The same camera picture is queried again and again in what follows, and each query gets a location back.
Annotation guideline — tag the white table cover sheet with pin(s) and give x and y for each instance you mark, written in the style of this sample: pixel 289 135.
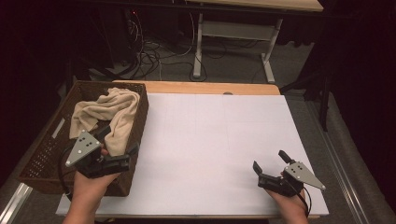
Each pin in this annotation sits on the white table cover sheet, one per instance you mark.
pixel 202 140

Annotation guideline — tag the short aluminium rail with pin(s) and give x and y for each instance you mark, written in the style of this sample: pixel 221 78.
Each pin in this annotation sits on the short aluminium rail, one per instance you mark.
pixel 14 203

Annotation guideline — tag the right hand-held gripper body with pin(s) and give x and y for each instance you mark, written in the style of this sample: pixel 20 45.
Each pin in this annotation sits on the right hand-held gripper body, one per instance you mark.
pixel 299 174

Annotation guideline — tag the long aluminium rail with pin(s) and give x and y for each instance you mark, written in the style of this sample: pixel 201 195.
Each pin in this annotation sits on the long aluminium rail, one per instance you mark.
pixel 330 149

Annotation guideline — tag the person's right hand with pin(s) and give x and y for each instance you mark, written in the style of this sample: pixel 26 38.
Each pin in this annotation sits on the person's right hand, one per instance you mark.
pixel 291 208

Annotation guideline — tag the beige sweater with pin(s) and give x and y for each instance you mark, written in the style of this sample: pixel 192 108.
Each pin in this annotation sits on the beige sweater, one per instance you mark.
pixel 121 109

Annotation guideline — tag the person's left hand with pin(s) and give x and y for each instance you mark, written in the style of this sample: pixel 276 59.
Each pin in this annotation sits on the person's left hand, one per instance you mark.
pixel 88 189

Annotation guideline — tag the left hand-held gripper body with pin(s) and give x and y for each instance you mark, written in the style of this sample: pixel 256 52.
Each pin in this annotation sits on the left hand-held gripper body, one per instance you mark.
pixel 82 147

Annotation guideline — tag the white-legged desk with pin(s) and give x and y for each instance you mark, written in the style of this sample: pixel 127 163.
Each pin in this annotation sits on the white-legged desk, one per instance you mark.
pixel 236 29

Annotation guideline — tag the brown woven basket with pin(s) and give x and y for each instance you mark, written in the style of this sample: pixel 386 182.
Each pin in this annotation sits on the brown woven basket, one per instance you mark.
pixel 46 183

